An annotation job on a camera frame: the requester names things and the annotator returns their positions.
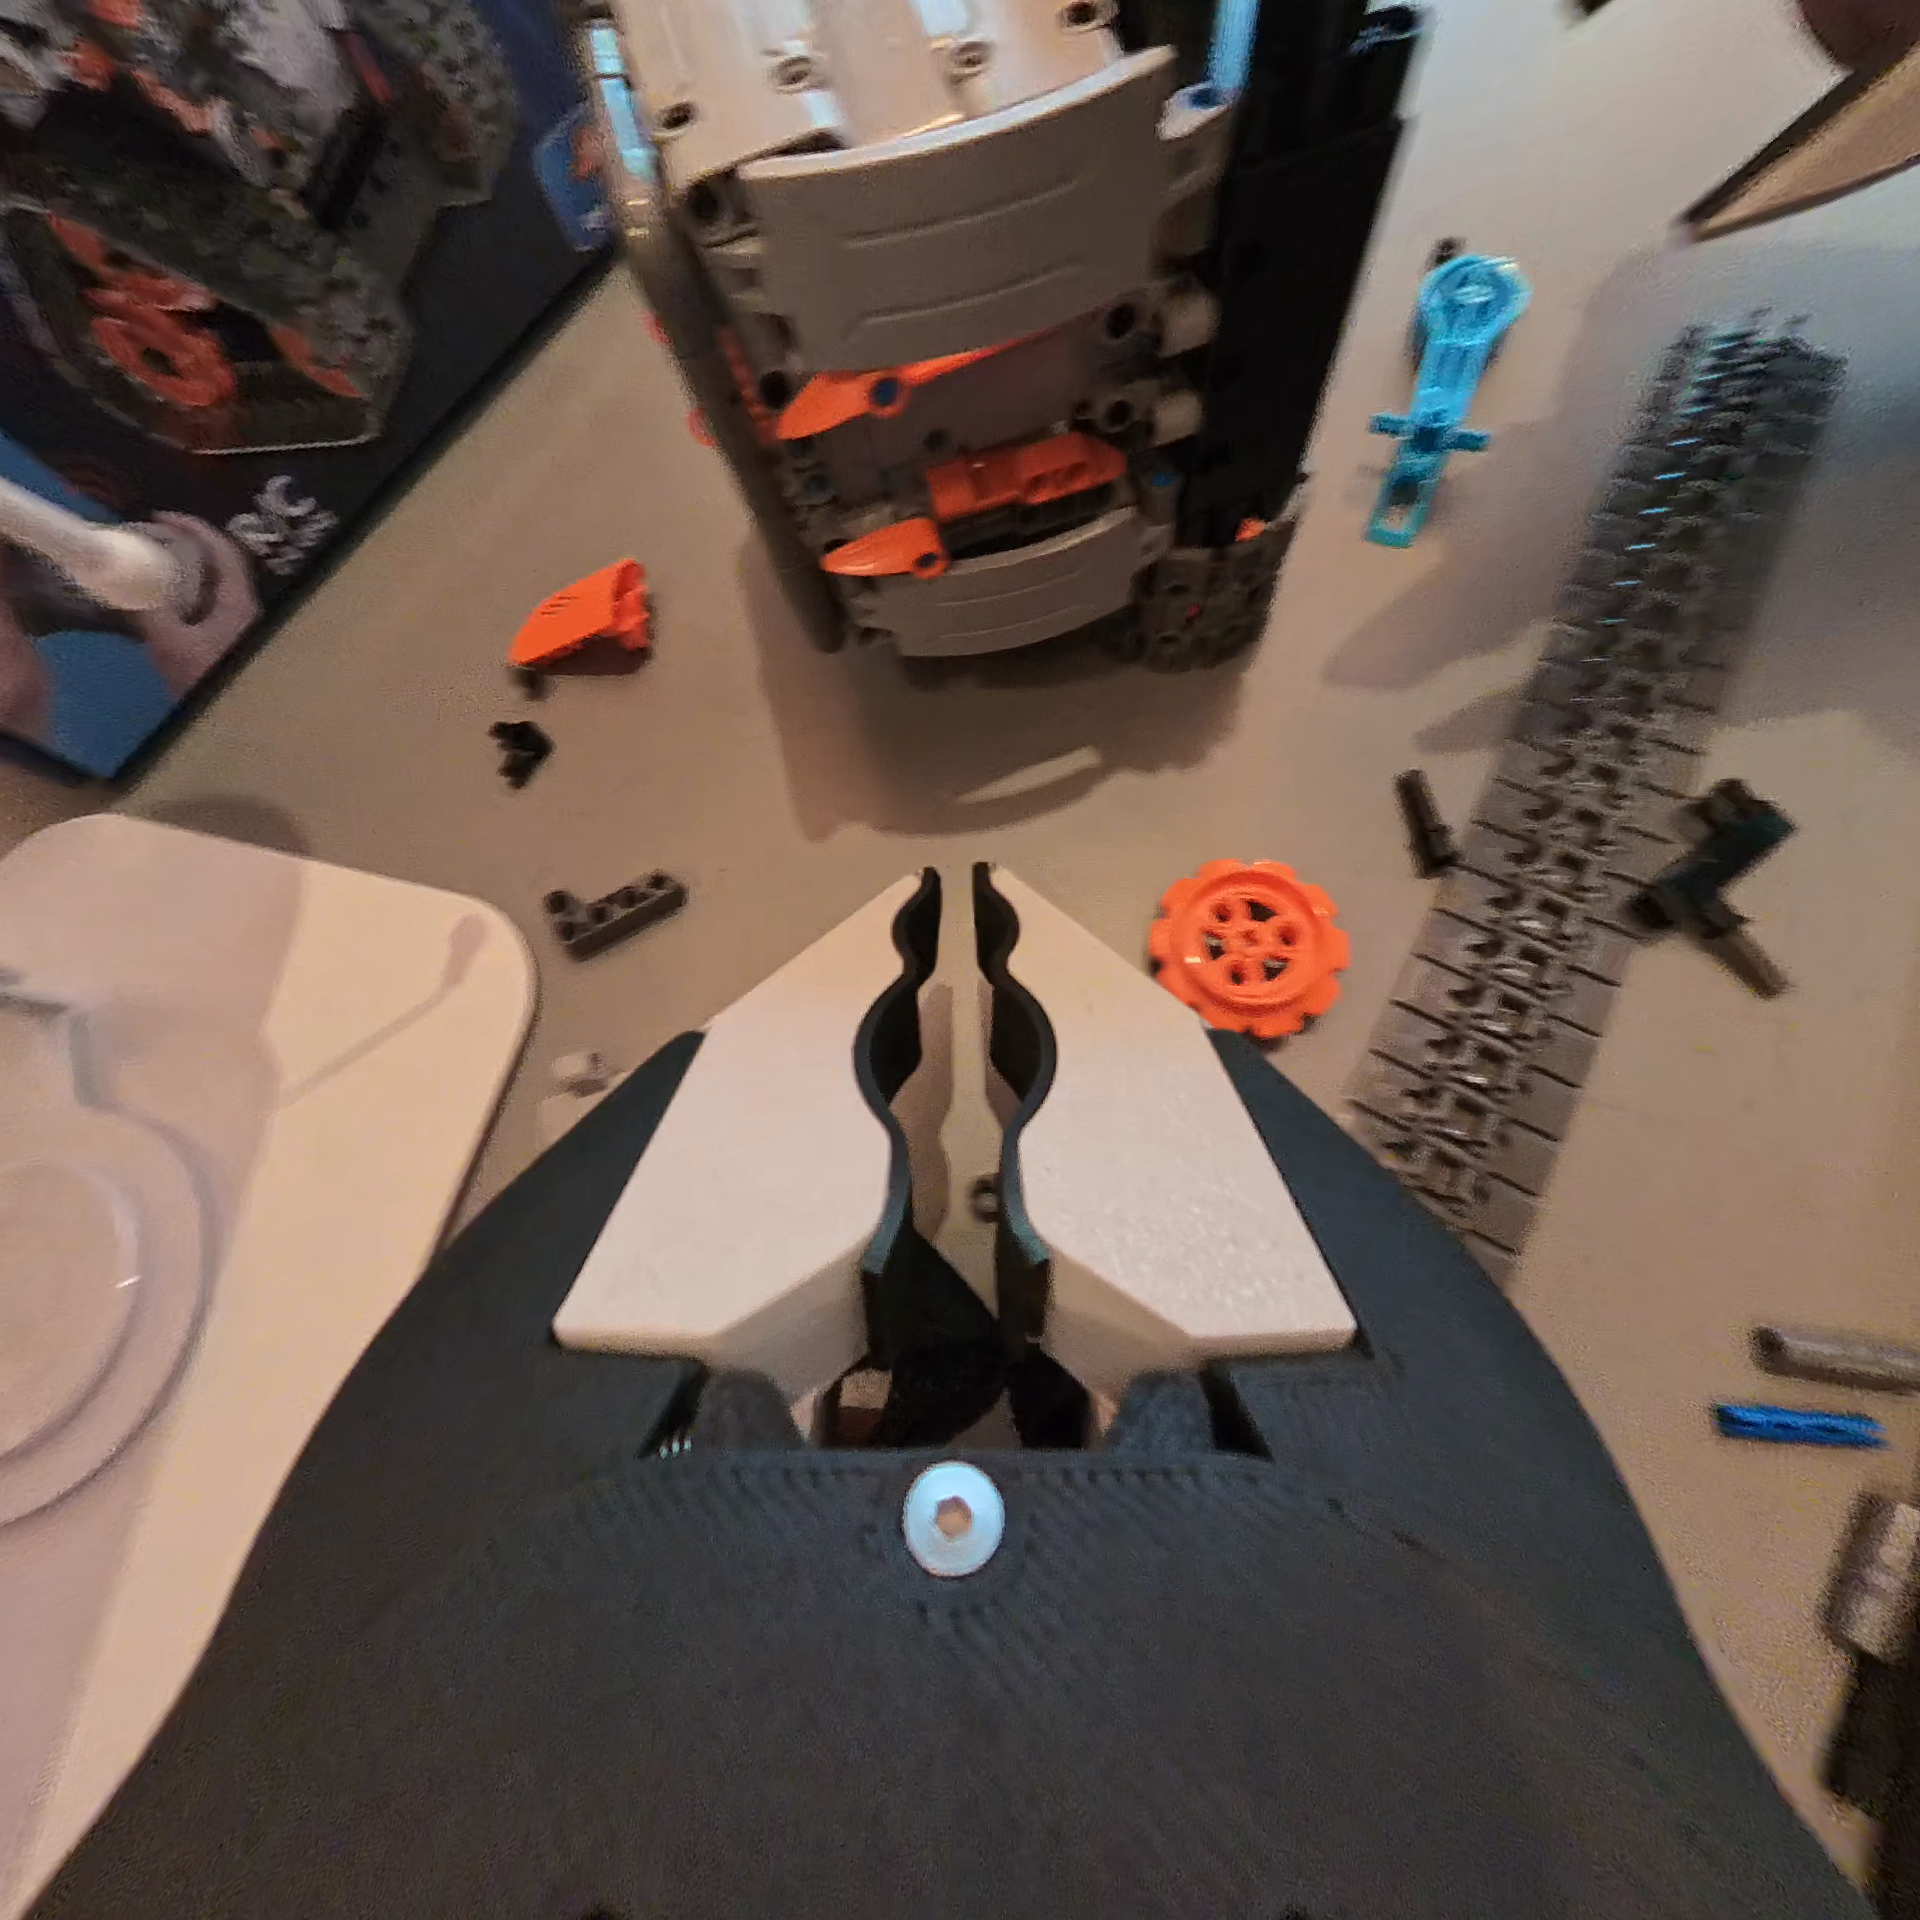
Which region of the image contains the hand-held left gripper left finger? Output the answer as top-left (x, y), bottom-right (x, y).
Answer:
top-left (556, 874), bottom-right (949, 1435)

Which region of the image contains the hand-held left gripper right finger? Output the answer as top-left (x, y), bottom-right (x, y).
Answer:
top-left (969, 868), bottom-right (1356, 1431)

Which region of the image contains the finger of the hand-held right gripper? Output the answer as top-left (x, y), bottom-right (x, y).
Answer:
top-left (1673, 44), bottom-right (1920, 240)

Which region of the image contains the black pin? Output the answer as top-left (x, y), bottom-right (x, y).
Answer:
top-left (1390, 767), bottom-right (1459, 880)

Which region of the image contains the teal plastic wrench tool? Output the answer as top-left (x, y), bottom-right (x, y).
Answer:
top-left (1361, 246), bottom-right (1532, 550)

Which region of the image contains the grey toy robot vehicle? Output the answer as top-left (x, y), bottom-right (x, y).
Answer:
top-left (586, 0), bottom-right (1430, 665)

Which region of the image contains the orange gear wheel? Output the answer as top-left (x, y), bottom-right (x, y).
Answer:
top-left (1147, 861), bottom-right (1354, 1042)

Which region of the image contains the dark grey angled beam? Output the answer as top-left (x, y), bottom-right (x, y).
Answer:
top-left (541, 874), bottom-right (691, 963)

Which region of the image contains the white book stand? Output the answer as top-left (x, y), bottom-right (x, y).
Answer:
top-left (0, 810), bottom-right (538, 1862)

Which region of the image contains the small orange connector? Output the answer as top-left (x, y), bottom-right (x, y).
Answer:
top-left (508, 564), bottom-right (657, 677)

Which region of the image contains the black lever with grey axle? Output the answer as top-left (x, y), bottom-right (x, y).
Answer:
top-left (1630, 780), bottom-right (1800, 1003)

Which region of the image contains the blue pin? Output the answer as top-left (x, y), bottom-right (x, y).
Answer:
top-left (1707, 1404), bottom-right (1888, 1451)

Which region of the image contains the grey axle tube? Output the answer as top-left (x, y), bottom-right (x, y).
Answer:
top-left (1747, 1325), bottom-right (1920, 1391)

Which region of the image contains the light grey pin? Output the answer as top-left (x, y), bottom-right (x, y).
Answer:
top-left (1813, 1494), bottom-right (1920, 1672)

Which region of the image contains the robot kit box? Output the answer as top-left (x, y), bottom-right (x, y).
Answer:
top-left (0, 0), bottom-right (627, 789)

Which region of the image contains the grey track chain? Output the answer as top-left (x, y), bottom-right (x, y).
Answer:
top-left (1343, 315), bottom-right (1845, 1262)

